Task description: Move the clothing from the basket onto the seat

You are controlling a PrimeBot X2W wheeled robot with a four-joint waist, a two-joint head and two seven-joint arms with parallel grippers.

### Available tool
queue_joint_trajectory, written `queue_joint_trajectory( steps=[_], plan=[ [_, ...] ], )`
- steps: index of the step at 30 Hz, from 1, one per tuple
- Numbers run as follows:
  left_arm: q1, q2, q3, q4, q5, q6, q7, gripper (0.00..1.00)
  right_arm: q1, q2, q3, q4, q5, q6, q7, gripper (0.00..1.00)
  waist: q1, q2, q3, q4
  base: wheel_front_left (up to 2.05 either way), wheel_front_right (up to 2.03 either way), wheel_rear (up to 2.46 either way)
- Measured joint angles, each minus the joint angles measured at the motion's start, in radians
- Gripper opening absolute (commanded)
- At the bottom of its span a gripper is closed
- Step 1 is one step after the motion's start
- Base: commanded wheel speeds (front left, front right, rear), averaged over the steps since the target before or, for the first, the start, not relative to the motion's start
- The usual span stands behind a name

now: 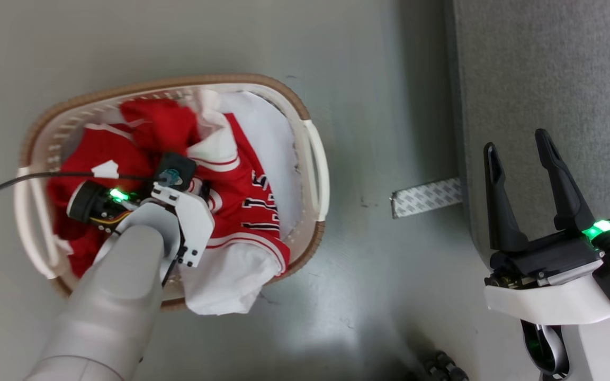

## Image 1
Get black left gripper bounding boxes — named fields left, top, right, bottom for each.
left=68, top=181, right=152, bottom=233

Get thin black cable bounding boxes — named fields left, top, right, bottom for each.
left=0, top=170, right=155, bottom=210

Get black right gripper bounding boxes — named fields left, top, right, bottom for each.
left=483, top=129, right=610, bottom=287

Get red white sports jersey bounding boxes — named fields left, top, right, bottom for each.
left=46, top=90, right=291, bottom=278

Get white patterned tape strip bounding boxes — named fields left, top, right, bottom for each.
left=390, top=177, right=463, bottom=219

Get grey fabric sofa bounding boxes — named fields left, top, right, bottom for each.
left=443, top=0, right=610, bottom=381

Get white laundry basket brown rim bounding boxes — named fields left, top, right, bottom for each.
left=14, top=74, right=331, bottom=312

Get white cloth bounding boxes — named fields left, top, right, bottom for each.
left=181, top=91, right=306, bottom=316

